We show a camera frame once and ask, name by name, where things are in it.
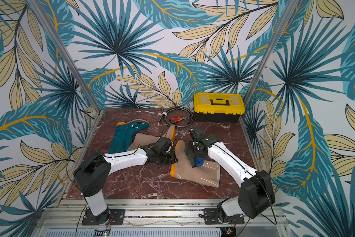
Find blue grey cloth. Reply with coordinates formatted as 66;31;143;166
192;158;204;168

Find beige boot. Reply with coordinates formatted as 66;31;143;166
170;140;220;188
127;125;175;151

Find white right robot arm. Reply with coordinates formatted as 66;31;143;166
185;126;275;223

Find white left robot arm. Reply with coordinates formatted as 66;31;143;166
73;137;177;217

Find teal rubber boot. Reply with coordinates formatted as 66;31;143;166
108;119;149;154

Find yellow black toolbox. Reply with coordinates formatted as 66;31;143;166
194;92;246;123

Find red handled pliers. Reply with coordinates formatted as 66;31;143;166
169;117;186;124

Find coiled black cable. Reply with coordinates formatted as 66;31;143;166
158;106;195;128

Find aluminium front rail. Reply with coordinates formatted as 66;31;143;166
32;198;294;237

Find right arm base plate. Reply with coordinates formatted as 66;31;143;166
199;208;245;225

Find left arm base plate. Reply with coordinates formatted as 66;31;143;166
82;208;125;226

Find left aluminium frame post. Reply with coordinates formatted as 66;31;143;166
28;0;101;114

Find aluminium frame post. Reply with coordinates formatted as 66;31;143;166
243;0;299;103
28;0;101;114

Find right aluminium frame post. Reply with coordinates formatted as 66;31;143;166
243;0;299;103

